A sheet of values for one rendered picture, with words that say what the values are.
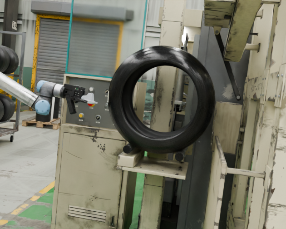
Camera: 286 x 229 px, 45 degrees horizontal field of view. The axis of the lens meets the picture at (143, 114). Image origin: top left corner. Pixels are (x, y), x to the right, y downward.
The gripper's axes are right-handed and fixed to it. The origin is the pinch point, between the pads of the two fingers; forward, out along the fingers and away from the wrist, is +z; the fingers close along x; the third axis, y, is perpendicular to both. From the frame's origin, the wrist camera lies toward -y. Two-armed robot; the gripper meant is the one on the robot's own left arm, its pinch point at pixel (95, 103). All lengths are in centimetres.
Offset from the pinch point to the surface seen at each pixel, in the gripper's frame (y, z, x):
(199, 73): 29, 53, -12
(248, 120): 10, 87, 21
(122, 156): -22.8, 24.7, -11.0
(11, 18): 103, -570, 815
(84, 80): 9, -28, 54
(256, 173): -4, 84, -59
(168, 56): 34, 36, -12
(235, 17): 56, 63, -29
